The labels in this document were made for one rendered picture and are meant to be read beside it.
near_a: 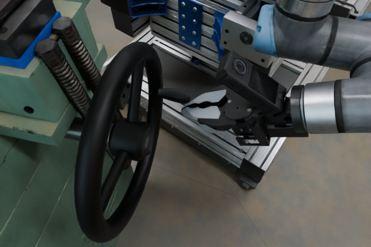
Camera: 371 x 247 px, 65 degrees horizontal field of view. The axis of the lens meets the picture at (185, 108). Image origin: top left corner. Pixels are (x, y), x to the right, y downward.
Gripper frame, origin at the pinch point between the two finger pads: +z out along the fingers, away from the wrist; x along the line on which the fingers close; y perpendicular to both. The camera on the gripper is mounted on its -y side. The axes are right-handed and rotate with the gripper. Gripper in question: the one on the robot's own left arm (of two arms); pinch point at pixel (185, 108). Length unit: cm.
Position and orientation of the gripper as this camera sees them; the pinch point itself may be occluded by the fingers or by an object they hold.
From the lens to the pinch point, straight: 52.6
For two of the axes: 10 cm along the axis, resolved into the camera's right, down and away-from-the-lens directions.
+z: -8.4, 0.6, 5.4
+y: 4.6, 6.1, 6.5
